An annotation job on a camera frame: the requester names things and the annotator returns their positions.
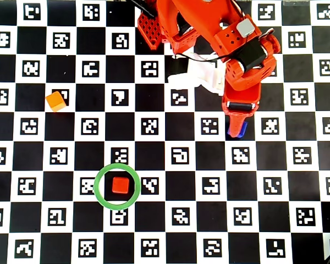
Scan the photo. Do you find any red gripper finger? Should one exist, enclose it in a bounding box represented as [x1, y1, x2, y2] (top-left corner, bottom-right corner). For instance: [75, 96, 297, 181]
[229, 113, 250, 138]

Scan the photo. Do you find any green ring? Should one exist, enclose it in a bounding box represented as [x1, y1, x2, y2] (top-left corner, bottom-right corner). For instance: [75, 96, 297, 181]
[93, 163, 141, 211]

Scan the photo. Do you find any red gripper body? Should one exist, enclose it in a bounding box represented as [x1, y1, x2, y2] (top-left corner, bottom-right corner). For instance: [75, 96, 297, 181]
[222, 35, 280, 116]

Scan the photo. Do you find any black white marker mat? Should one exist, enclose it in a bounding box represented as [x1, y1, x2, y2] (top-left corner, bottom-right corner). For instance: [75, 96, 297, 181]
[0, 0, 330, 264]

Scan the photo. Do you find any blue cube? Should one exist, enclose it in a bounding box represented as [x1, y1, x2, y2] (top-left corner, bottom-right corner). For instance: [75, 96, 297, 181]
[227, 122, 249, 139]

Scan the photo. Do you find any orange cube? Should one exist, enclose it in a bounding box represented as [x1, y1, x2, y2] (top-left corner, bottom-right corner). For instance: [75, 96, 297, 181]
[45, 91, 67, 113]

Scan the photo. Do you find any thin black camera cable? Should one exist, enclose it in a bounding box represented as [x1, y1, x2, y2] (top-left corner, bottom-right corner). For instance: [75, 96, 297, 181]
[172, 27, 274, 63]

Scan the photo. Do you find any grey square pad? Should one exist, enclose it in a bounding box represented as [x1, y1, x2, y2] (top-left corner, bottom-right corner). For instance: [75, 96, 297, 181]
[236, 18, 255, 38]

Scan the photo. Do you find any red cube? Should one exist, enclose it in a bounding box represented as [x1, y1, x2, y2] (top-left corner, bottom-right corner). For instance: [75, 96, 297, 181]
[111, 177, 130, 195]

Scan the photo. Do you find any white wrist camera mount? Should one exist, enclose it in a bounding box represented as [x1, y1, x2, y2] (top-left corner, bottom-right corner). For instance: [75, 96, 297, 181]
[167, 53, 226, 97]

